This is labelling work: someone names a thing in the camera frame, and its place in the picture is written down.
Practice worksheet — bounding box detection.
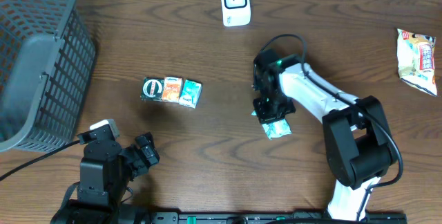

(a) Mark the teal Kleenex tissue pack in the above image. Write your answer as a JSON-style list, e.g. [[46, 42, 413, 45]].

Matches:
[[179, 80, 202, 109]]

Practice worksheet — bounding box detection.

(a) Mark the orange Kleenex tissue pack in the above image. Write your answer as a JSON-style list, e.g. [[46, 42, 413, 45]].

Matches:
[[162, 77, 183, 103]]

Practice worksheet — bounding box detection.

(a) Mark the yellow wet wipes pack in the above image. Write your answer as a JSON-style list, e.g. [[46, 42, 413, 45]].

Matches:
[[396, 28, 438, 97]]

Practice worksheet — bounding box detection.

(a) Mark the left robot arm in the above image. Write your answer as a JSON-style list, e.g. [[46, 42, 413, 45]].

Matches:
[[50, 131, 160, 223]]

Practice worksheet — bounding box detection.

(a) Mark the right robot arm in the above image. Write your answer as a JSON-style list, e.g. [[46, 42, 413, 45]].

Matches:
[[253, 49, 398, 221]]

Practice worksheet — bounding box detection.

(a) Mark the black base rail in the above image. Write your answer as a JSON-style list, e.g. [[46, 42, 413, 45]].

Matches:
[[148, 211, 409, 224]]

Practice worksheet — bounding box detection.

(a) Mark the light green tissue pack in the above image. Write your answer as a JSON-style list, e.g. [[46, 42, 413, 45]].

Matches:
[[262, 118, 292, 140]]

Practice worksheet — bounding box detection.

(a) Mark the white barcode scanner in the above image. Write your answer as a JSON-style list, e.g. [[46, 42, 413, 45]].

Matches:
[[221, 0, 251, 27]]

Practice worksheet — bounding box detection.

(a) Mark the grey plastic mesh basket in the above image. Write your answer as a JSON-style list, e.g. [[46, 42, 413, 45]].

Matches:
[[1, 0, 97, 152]]

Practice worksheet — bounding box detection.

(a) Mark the green Zam-Buk box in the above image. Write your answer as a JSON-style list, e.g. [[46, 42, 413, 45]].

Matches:
[[140, 77, 164, 102]]

